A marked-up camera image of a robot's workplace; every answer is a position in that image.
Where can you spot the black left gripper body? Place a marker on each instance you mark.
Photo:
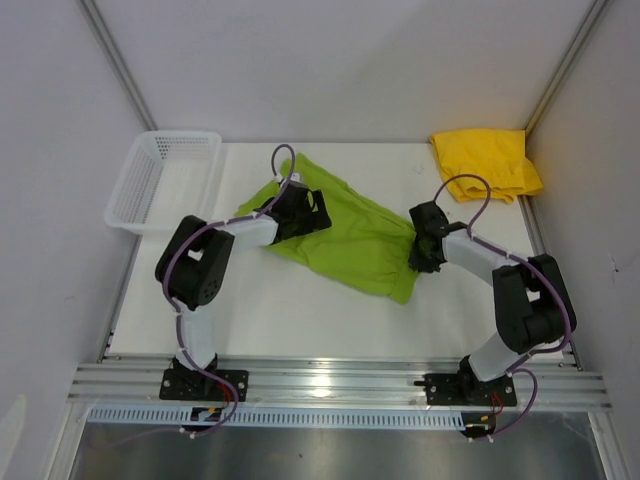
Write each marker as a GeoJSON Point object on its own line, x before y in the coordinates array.
{"type": "Point", "coordinates": [302, 221]}

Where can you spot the aluminium mounting rail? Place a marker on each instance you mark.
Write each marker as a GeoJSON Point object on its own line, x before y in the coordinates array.
{"type": "Point", "coordinates": [330, 383]}

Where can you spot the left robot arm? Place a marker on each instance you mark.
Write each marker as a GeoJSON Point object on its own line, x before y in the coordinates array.
{"type": "Point", "coordinates": [191, 271]}

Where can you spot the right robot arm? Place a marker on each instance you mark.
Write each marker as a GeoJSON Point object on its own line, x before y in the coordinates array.
{"type": "Point", "coordinates": [533, 311]}

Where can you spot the left frame post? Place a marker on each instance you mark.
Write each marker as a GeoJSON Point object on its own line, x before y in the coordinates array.
{"type": "Point", "coordinates": [107, 43]}

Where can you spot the frame post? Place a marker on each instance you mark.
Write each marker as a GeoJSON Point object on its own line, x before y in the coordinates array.
{"type": "Point", "coordinates": [107, 43]}
{"type": "Point", "coordinates": [568, 60]}

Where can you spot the green shorts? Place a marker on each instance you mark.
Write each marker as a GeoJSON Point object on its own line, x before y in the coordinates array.
{"type": "Point", "coordinates": [366, 248]}

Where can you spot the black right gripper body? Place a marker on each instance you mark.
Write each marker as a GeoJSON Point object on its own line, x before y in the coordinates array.
{"type": "Point", "coordinates": [419, 260]}

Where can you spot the white plastic basket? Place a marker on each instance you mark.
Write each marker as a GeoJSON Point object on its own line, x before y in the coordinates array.
{"type": "Point", "coordinates": [167, 175]}

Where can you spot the right frame post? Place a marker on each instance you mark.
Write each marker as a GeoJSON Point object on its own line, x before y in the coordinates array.
{"type": "Point", "coordinates": [568, 60]}

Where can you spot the yellow shorts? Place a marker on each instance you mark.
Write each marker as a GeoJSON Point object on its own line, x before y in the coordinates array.
{"type": "Point", "coordinates": [480, 160]}

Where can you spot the slotted cable duct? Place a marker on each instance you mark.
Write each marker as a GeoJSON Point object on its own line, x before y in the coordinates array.
{"type": "Point", "coordinates": [420, 419]}

